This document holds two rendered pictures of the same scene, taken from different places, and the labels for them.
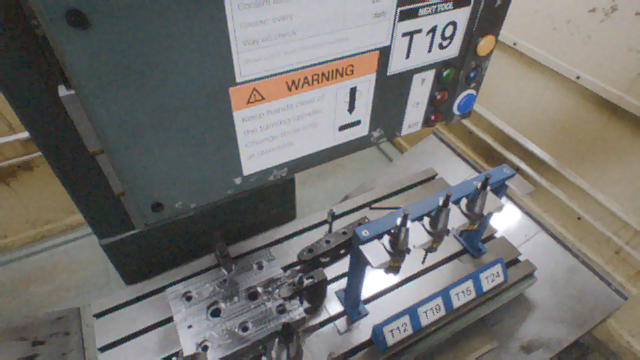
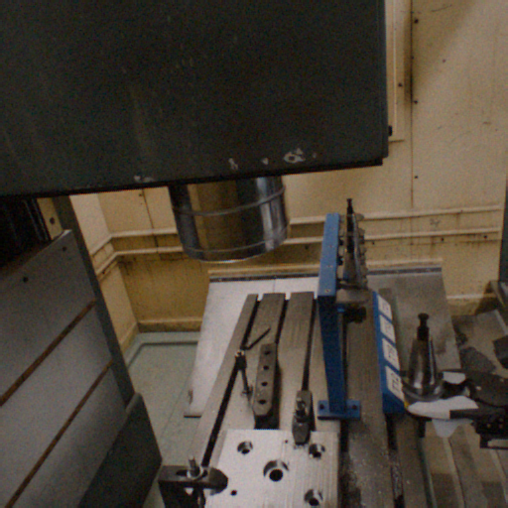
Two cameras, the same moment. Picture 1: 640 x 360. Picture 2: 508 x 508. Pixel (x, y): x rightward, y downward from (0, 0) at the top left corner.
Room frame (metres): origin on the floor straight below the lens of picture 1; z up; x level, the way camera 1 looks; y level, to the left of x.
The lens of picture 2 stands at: (0.03, 0.60, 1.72)
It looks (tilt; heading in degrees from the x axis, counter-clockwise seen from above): 24 degrees down; 313
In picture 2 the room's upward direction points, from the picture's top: 9 degrees counter-clockwise
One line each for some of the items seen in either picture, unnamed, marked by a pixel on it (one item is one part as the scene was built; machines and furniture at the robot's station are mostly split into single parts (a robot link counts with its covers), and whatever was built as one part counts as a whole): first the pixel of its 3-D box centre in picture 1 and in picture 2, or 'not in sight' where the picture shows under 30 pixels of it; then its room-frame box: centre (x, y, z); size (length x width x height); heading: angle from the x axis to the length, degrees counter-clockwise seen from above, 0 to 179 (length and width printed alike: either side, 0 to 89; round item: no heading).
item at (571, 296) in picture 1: (429, 253); (316, 355); (0.79, -0.40, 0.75); 0.89 x 0.70 x 0.26; 29
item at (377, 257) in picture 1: (376, 255); (353, 296); (0.47, -0.12, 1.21); 0.07 x 0.05 x 0.01; 29
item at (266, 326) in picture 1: (235, 306); (273, 504); (0.46, 0.21, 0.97); 0.29 x 0.23 x 0.05; 119
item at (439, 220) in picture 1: (441, 213); (351, 242); (0.55, -0.27, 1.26); 0.04 x 0.04 x 0.07
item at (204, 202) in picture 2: not in sight; (229, 199); (0.47, 0.17, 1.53); 0.16 x 0.16 x 0.12
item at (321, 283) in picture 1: (303, 288); (303, 424); (0.52, 0.04, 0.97); 0.13 x 0.03 x 0.15; 119
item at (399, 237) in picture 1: (401, 232); (351, 264); (0.50, -0.17, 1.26); 0.04 x 0.04 x 0.07
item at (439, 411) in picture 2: not in sight; (443, 420); (0.22, 0.07, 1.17); 0.09 x 0.03 x 0.06; 44
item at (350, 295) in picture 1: (356, 275); (332, 360); (0.52, -0.10, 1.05); 0.10 x 0.05 x 0.30; 29
